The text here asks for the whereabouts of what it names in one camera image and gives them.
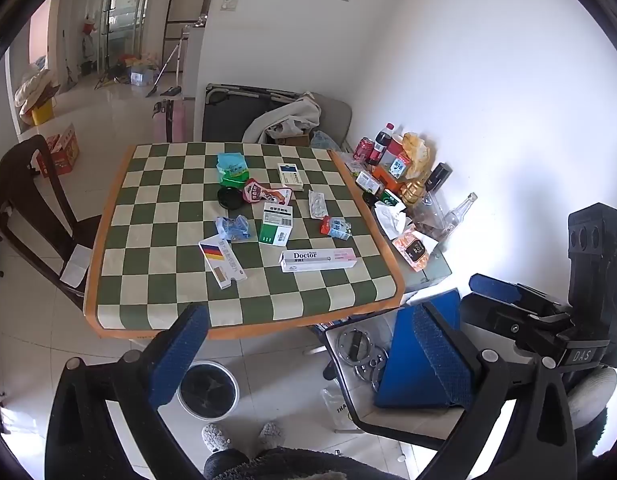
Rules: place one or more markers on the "white wall switch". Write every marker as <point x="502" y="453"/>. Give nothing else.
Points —
<point x="229" y="4"/>

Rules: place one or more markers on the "white metal table leg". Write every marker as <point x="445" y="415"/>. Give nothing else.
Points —
<point x="316" y="345"/>

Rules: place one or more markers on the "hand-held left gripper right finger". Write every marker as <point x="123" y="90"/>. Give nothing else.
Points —
<point x="438" y="355"/>

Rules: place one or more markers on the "white refrigerator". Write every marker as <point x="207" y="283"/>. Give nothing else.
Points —
<point x="191" y="60"/>

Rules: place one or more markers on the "glass side table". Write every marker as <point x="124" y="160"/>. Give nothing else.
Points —
<point x="433" y="274"/>

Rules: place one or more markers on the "grey fluffy right slipper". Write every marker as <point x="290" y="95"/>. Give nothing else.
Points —
<point x="272" y="434"/>

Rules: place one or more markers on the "black round lid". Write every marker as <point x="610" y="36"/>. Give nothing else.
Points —
<point x="231" y="199"/>

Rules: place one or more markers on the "yellow snack bag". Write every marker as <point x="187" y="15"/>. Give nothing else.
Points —
<point x="418" y="152"/>

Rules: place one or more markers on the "black box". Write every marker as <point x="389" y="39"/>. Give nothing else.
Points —
<point x="438" y="177"/>

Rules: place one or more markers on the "red white snack wrapper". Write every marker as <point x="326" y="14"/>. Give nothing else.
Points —
<point x="258" y="191"/>

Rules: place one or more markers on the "pale blue plastic bag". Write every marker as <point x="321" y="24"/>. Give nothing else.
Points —
<point x="324" y="140"/>

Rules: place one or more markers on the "blue plastic wrapper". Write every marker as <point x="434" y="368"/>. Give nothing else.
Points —
<point x="233" y="227"/>

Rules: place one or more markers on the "dark wooden chair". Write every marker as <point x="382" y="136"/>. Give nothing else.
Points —
<point x="18" y="175"/>

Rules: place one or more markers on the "orange packet black label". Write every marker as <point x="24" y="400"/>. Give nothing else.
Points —
<point x="413" y="250"/>

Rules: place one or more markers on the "white grey clothing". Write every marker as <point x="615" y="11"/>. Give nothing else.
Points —
<point x="288" y="117"/>

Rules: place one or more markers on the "red cardboard box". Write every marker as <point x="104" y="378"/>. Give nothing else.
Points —
<point x="61" y="152"/>

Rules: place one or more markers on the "green tissue box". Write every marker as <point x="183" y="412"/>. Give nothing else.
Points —
<point x="391" y="215"/>

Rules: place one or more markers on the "teal tissue packet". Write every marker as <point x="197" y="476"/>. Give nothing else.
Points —
<point x="232" y="166"/>

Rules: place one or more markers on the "red soda can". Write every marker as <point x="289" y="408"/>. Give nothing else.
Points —
<point x="362" y="150"/>

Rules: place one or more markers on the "white paper sheet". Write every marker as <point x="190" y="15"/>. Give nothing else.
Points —
<point x="76" y="266"/>

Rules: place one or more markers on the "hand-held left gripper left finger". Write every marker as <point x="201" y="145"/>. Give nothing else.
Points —
<point x="181" y="355"/>

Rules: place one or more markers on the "pink suitcase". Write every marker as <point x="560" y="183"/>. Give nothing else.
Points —
<point x="171" y="119"/>

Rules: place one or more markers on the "black coat rack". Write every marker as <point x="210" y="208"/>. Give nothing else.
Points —
<point x="108" y="20"/>

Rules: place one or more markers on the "small milk carton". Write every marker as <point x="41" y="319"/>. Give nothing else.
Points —
<point x="399" y="166"/>

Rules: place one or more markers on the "blue printed carton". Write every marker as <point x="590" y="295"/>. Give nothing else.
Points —
<point x="398" y="365"/>

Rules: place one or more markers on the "grey fluffy left slipper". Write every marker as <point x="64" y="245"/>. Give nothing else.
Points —
<point x="216" y="436"/>

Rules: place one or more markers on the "orange box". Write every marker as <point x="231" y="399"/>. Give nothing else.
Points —
<point x="386" y="180"/>

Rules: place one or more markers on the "pile of white bedding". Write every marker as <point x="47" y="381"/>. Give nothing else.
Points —
<point x="33" y="87"/>

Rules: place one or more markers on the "clear plastic smiley bag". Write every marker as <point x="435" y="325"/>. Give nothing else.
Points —
<point x="338" y="410"/>

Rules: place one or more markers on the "white round waste bin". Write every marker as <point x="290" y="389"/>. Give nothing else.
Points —
<point x="208" y="392"/>

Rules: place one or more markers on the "cola bottle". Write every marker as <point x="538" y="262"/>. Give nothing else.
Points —
<point x="381" y="145"/>

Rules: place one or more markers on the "gold ornament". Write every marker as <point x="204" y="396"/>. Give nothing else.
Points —
<point x="414" y="192"/>

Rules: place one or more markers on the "grey chair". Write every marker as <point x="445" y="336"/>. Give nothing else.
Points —
<point x="336" y="115"/>

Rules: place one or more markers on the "small red packet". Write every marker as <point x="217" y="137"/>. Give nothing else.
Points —
<point x="328" y="225"/>

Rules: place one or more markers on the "broom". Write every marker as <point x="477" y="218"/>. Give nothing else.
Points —
<point x="163" y="72"/>

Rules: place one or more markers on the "white box with striped flag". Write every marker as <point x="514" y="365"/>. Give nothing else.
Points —
<point x="223" y="265"/>

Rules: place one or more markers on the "grey fluffy slipper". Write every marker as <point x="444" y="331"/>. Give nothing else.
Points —
<point x="216" y="436"/>
<point x="272" y="434"/>

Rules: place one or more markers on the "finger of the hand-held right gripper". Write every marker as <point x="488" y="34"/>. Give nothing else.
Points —
<point x="493" y="286"/>
<point x="493" y="320"/>

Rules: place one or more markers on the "yellow bin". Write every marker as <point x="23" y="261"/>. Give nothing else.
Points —
<point x="42" y="114"/>

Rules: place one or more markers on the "clear glass bottle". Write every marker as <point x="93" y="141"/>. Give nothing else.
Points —
<point x="458" y="215"/>

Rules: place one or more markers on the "black folding cot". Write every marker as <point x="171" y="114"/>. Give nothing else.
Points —
<point x="228" y="112"/>

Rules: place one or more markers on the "green cream checkered tablecloth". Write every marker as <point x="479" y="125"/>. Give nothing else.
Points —
<point x="163" y="270"/>

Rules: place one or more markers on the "glass sliding door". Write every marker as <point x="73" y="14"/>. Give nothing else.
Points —
<point x="128" y="10"/>

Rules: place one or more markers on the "green white medicine box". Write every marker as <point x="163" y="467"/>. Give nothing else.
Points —
<point x="276" y="222"/>

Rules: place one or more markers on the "white pink toothpaste box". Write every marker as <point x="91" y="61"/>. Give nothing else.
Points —
<point x="313" y="260"/>

